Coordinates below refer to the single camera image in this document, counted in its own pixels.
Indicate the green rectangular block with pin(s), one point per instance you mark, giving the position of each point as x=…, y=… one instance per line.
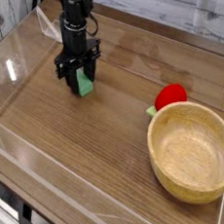
x=85, y=85

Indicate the clear acrylic tray wall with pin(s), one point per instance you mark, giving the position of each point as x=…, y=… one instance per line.
x=54, y=190

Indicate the red plush strawberry toy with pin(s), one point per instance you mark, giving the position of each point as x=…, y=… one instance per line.
x=168, y=95

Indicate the clear acrylic corner bracket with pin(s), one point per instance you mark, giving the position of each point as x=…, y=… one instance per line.
x=49, y=28

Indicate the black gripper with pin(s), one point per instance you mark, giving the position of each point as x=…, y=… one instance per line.
x=67, y=64

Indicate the wooden bowl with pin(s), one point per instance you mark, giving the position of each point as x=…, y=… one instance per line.
x=186, y=150

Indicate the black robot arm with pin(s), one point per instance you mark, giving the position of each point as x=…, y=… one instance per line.
x=73, y=26

